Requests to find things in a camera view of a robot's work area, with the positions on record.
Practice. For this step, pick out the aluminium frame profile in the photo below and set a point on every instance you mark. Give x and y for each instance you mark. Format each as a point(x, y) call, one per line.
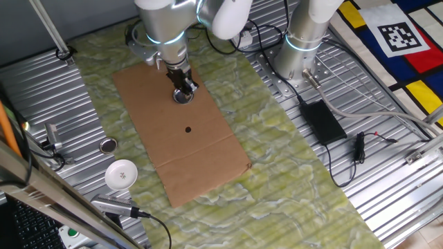
point(425, 148)

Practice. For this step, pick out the small camera on stand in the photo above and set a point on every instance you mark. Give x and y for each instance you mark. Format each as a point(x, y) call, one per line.
point(52, 135)

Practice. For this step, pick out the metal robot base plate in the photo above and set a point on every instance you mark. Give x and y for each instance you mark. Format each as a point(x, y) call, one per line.
point(282, 88)

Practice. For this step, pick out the shiny metal frame bar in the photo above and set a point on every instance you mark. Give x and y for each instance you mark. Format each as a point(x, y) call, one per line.
point(52, 197)

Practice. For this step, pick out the white power strip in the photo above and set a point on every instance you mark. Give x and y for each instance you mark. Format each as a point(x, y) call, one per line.
point(245, 39)

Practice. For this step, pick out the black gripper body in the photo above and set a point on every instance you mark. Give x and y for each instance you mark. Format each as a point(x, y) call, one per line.
point(178, 75)

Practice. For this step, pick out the orange pole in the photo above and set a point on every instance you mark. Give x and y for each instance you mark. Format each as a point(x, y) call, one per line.
point(7, 128)

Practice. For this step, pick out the white ceramic flower dish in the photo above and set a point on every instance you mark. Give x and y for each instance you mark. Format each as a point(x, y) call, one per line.
point(117, 173)

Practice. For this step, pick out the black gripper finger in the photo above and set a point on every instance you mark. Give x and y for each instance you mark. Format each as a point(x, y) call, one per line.
point(180, 90)
point(191, 85)

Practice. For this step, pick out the black power adapter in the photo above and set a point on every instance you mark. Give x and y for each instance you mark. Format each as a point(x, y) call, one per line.
point(323, 122)

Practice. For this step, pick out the black keyboard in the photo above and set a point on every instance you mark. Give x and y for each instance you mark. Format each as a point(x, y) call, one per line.
point(31, 228)

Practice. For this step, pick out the aluminium frame pole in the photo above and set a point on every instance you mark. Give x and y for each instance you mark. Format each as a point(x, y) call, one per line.
point(48, 27)

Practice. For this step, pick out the small round steel plate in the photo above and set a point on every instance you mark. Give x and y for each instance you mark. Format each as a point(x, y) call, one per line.
point(181, 100)

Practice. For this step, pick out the grey green button box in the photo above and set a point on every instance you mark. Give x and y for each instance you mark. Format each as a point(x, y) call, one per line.
point(72, 232)

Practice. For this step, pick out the wrist camera with metal bracket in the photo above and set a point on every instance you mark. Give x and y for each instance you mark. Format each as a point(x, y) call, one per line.
point(142, 52)

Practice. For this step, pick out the green marble pattern mat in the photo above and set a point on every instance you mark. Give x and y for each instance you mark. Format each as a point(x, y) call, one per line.
point(259, 173)

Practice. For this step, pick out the colourful block pattern board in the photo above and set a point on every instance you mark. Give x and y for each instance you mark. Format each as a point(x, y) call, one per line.
point(418, 58)

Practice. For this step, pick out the brown cardboard sheet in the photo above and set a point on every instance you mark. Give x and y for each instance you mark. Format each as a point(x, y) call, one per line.
point(180, 155)

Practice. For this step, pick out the round steel tin dish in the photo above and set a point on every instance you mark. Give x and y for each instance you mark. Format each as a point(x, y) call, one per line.
point(108, 145)

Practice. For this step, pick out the white paper marker tag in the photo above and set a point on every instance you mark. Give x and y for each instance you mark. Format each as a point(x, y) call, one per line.
point(398, 34)

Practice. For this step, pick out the silver ridged camera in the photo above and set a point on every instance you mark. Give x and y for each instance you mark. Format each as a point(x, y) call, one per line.
point(110, 205)

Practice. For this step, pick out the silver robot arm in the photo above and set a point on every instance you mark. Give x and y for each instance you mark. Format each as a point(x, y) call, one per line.
point(304, 34)

